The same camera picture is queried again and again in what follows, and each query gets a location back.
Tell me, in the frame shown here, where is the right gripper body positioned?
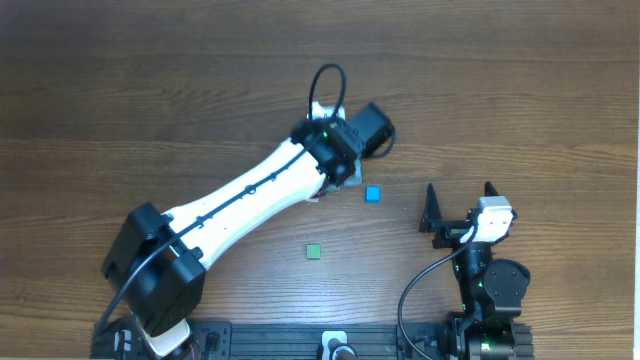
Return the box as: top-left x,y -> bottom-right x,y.
431,218 -> 474,250

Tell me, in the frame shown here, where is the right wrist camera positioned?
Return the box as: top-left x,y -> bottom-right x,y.
468,195 -> 518,245

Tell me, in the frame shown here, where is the mounting rail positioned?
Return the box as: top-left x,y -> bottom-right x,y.
112,319 -> 534,360

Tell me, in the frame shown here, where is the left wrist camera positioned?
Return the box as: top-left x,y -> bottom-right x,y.
310,101 -> 347,122

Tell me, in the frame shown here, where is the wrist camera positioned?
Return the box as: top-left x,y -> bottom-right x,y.
310,101 -> 347,122
468,195 -> 518,245

